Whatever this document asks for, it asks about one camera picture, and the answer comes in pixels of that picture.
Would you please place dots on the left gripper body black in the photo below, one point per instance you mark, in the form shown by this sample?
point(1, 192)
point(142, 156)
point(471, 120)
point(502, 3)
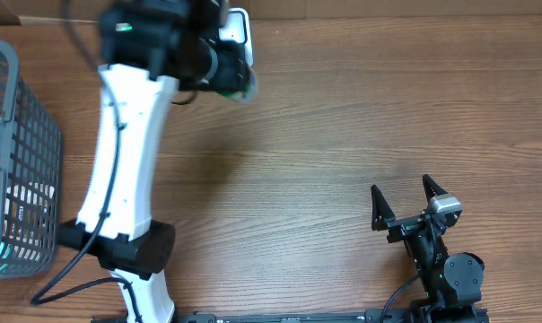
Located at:
point(232, 70)

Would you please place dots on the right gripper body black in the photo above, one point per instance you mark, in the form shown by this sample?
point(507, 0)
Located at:
point(402, 230)

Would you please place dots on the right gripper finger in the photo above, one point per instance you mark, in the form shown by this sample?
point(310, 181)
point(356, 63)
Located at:
point(431, 188)
point(382, 214)

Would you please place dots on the green lid jar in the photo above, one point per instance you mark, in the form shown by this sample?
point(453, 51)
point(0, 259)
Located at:
point(247, 94)

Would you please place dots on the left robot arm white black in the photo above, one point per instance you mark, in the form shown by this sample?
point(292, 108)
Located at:
point(151, 52)

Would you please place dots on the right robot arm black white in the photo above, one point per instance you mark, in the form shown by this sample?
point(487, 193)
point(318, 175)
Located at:
point(452, 283)

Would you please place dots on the white barcode scanner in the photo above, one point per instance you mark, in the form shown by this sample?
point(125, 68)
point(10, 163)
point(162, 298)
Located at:
point(237, 28)

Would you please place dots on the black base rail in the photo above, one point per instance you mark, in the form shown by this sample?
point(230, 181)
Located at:
point(289, 317)

